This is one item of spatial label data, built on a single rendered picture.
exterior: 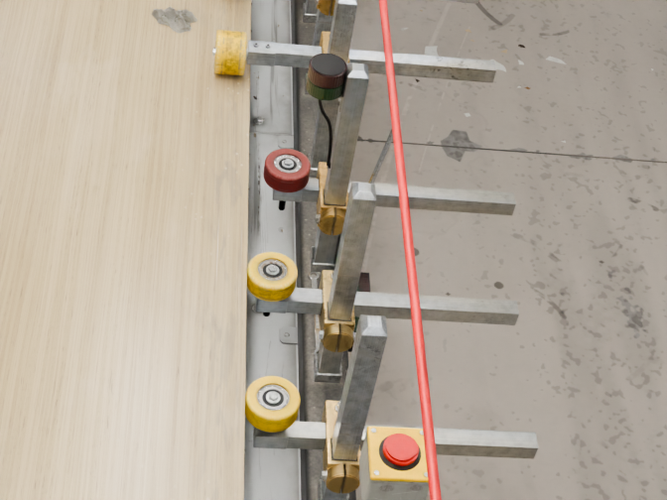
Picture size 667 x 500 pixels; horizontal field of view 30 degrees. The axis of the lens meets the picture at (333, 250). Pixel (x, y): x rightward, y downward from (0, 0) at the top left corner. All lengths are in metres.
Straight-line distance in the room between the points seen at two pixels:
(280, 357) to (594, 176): 1.69
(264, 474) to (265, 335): 0.29
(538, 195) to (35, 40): 1.69
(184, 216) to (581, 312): 1.51
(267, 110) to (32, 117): 0.65
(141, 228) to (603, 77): 2.32
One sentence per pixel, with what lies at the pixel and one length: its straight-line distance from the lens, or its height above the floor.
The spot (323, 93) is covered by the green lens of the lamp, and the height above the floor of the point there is 1.12.
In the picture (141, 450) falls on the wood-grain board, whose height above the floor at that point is 0.90.
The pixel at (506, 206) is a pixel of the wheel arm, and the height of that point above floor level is 0.85.
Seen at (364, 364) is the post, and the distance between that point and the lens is 1.68.
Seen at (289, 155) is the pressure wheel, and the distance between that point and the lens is 2.18.
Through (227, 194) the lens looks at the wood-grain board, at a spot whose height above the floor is 0.90.
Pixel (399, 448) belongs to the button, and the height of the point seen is 1.23.
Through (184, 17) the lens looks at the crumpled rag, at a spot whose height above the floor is 0.91.
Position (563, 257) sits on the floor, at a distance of 3.43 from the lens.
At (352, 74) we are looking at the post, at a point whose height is 1.15.
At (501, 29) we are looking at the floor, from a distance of 4.16.
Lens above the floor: 2.37
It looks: 46 degrees down
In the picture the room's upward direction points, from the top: 11 degrees clockwise
